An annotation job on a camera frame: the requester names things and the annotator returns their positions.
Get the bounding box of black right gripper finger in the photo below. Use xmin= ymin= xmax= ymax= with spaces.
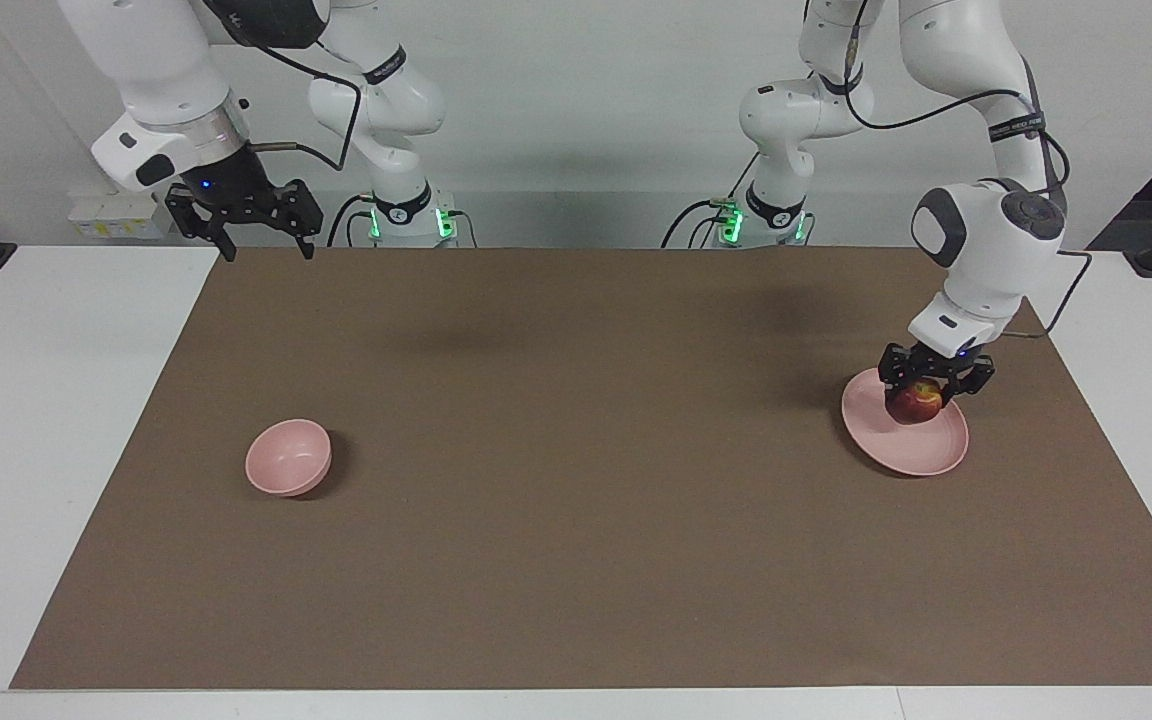
xmin=271 ymin=180 xmax=325 ymax=262
xmin=165 ymin=185 xmax=238 ymax=264

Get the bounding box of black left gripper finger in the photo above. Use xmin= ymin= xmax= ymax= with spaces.
xmin=943 ymin=356 xmax=997 ymax=404
xmin=879 ymin=344 xmax=919 ymax=395

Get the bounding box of red apple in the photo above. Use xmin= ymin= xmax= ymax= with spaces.
xmin=886 ymin=380 xmax=944 ymax=426

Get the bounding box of pink plate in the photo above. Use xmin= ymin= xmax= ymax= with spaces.
xmin=841 ymin=367 xmax=970 ymax=478

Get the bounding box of pink bowl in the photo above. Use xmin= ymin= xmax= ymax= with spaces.
xmin=245 ymin=418 xmax=333 ymax=498

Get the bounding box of white power strip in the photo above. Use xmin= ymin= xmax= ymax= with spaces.
xmin=68 ymin=192 xmax=177 ymax=241

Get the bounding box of brown table mat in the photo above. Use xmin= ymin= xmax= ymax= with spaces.
xmin=9 ymin=246 xmax=1152 ymax=691

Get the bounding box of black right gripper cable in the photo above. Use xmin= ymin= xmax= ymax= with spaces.
xmin=251 ymin=40 xmax=365 ymax=173

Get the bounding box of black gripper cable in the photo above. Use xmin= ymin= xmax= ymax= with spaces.
xmin=251 ymin=40 xmax=365 ymax=173
xmin=839 ymin=0 xmax=1094 ymax=341

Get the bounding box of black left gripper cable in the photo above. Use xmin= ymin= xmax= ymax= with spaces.
xmin=839 ymin=0 xmax=1094 ymax=341

